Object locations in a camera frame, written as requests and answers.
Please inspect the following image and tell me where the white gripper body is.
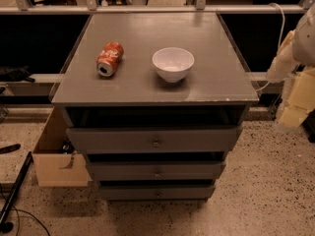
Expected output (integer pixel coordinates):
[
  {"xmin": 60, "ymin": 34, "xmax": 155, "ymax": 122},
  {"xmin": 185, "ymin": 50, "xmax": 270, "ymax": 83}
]
[{"xmin": 266, "ymin": 30, "xmax": 298, "ymax": 84}]

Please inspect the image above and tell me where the cardboard box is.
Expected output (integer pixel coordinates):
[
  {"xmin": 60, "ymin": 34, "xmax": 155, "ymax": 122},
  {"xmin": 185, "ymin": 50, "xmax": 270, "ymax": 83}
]
[{"xmin": 32, "ymin": 108, "xmax": 91, "ymax": 187}]

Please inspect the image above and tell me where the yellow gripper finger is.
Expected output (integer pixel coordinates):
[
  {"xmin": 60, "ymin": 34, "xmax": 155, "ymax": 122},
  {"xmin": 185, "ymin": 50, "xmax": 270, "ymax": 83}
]
[{"xmin": 279, "ymin": 67, "xmax": 315, "ymax": 128}]

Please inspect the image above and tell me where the grey bottom drawer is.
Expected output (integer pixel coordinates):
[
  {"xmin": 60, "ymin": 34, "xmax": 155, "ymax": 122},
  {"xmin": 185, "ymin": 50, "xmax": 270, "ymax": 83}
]
[{"xmin": 99, "ymin": 185, "xmax": 215, "ymax": 201}]

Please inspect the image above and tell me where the black object on ledge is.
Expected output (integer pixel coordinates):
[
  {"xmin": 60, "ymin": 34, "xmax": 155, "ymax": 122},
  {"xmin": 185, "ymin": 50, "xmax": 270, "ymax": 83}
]
[{"xmin": 0, "ymin": 66, "xmax": 35, "ymax": 83}]

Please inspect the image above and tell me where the grey top drawer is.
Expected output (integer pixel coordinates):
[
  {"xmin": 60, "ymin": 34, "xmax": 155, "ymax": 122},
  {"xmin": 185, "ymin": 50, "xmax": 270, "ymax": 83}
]
[{"xmin": 66, "ymin": 126, "xmax": 242, "ymax": 154}]

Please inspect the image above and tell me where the grey drawer cabinet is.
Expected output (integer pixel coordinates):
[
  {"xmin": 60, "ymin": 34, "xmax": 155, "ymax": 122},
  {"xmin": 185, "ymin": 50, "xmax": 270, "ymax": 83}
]
[{"xmin": 52, "ymin": 13, "xmax": 258, "ymax": 189}]

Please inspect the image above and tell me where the white cable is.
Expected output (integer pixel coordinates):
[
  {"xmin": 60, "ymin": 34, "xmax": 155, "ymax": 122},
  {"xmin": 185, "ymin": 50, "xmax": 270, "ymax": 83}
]
[{"xmin": 255, "ymin": 2, "xmax": 286, "ymax": 93}]

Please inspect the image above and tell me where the white bowl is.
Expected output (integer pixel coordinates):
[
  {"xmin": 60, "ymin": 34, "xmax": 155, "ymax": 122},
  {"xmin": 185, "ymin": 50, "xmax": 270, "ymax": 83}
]
[{"xmin": 152, "ymin": 47, "xmax": 195, "ymax": 83}]

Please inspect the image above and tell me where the grey drawer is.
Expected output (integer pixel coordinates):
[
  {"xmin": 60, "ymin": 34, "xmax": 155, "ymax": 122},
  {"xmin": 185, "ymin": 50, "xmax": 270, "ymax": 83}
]
[
  {"xmin": 99, "ymin": 185, "xmax": 215, "ymax": 201},
  {"xmin": 66, "ymin": 126, "xmax": 242, "ymax": 154},
  {"xmin": 87, "ymin": 161, "xmax": 225, "ymax": 181}
]

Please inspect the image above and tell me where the black cable on floor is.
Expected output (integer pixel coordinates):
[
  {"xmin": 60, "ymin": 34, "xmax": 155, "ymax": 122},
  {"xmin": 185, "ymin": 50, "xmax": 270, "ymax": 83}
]
[{"xmin": 0, "ymin": 184, "xmax": 52, "ymax": 236}]

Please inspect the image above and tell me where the black pole on floor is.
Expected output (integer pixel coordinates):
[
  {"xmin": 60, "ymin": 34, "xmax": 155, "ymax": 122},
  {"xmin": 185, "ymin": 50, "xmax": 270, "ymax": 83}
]
[{"xmin": 0, "ymin": 152, "xmax": 32, "ymax": 232}]

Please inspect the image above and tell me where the orange soda can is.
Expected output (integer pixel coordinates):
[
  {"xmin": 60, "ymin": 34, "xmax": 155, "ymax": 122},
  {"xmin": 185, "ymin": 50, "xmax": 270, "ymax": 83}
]
[{"xmin": 96, "ymin": 41, "xmax": 124, "ymax": 77}]

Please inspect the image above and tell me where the metal railing frame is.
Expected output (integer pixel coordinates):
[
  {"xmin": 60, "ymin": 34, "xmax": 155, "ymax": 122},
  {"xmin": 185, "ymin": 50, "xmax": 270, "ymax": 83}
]
[{"xmin": 0, "ymin": 0, "xmax": 315, "ymax": 14}]

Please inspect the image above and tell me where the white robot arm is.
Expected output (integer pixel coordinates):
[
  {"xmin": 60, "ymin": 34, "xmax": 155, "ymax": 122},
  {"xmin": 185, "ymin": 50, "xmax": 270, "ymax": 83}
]
[{"xmin": 266, "ymin": 5, "xmax": 315, "ymax": 129}]

